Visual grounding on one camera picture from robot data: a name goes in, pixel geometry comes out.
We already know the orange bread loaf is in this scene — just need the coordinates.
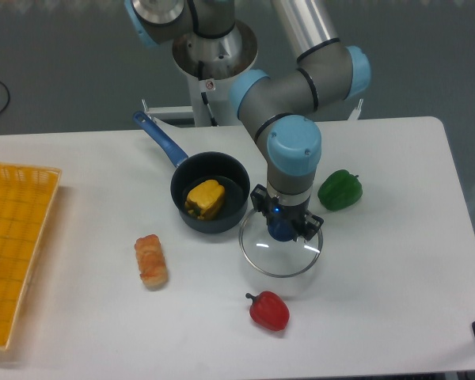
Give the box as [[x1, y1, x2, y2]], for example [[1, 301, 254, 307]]
[[134, 234, 169, 288]]

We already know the green bell pepper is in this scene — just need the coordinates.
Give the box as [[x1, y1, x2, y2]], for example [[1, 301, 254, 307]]
[[317, 169, 363, 211]]

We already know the yellow woven basket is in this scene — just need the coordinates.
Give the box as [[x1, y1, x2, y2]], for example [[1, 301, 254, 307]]
[[0, 162, 62, 351]]

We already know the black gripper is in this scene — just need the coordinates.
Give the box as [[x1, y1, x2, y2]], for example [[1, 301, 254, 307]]
[[250, 184, 324, 241]]

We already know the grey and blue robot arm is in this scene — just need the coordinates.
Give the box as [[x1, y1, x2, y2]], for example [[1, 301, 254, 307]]
[[124, 1, 371, 241]]

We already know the glass pot lid blue knob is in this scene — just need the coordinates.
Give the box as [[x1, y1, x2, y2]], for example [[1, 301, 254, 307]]
[[238, 210, 324, 278]]

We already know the yellow bell pepper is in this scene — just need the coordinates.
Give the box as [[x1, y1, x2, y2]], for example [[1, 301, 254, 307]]
[[184, 179, 226, 221]]

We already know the dark pot with blue handle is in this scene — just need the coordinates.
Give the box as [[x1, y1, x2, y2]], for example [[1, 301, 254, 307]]
[[133, 112, 250, 234]]

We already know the red bell pepper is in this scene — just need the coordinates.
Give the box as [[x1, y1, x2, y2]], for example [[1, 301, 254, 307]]
[[245, 291, 290, 332]]

